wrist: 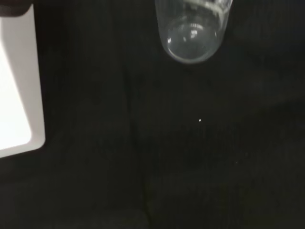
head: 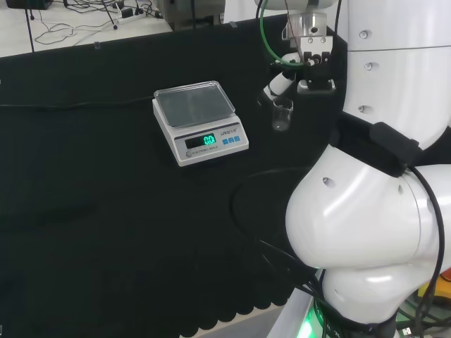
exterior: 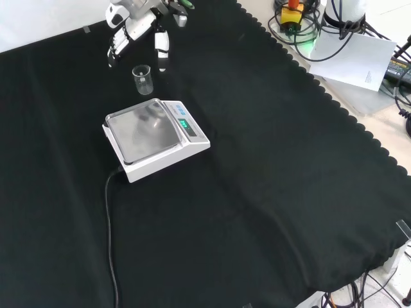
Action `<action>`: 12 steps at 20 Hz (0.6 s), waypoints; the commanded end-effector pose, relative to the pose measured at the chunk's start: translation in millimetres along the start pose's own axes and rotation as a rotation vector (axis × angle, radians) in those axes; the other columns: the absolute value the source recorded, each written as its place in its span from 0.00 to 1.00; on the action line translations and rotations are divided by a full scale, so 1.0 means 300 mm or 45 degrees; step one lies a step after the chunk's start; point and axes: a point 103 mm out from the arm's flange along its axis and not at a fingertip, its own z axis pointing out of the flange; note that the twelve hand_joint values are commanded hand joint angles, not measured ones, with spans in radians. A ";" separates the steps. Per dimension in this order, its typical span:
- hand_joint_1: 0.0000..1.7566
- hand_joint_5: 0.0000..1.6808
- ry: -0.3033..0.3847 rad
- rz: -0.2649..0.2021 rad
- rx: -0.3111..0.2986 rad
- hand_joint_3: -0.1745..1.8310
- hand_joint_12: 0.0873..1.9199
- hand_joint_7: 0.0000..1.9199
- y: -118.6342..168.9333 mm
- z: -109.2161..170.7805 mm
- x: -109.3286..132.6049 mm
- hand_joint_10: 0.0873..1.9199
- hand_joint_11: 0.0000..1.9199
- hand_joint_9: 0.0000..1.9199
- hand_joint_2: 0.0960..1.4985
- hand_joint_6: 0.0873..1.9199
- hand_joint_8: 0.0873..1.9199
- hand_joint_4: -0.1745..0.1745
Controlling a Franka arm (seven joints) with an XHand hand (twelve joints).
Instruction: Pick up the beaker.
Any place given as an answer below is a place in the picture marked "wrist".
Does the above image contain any black bench cloth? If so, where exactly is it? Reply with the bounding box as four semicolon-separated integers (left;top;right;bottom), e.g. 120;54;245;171
0;0;305;229

